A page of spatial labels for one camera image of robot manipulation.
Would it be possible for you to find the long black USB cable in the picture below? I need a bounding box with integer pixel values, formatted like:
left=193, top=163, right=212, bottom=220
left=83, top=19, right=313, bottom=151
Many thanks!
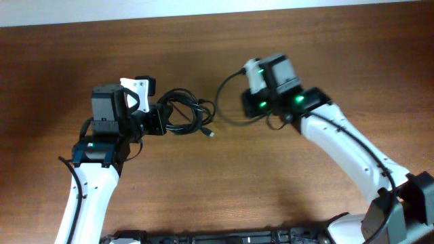
left=156, top=87, right=216, bottom=138

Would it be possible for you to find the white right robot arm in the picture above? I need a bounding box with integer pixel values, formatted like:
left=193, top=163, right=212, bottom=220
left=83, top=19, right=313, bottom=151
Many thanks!
left=241, top=54, right=433, bottom=243

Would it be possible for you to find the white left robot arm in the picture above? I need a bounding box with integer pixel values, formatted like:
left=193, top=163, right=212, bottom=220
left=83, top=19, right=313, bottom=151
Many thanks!
left=56, top=77, right=172, bottom=243

